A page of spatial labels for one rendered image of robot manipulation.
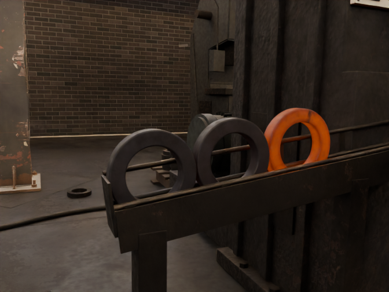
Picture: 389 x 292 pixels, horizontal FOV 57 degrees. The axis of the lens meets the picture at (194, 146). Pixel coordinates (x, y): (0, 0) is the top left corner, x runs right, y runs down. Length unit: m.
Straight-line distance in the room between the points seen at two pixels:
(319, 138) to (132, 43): 6.24
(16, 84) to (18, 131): 0.38
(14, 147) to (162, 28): 4.62
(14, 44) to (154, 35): 4.27
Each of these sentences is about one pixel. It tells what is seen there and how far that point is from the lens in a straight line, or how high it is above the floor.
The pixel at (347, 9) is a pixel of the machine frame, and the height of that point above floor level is 1.05.
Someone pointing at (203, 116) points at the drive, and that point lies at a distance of 2.17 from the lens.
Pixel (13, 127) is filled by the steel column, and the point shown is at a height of 0.51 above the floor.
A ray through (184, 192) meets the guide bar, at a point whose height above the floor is 0.60.
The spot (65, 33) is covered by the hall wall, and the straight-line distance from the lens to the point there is 6.84.
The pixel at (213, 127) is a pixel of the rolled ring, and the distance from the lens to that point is 0.76.
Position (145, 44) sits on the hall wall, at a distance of 7.07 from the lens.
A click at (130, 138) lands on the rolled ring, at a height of 0.71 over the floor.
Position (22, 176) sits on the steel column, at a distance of 3.27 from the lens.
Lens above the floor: 0.80
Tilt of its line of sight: 8 degrees down
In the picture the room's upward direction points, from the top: 1 degrees clockwise
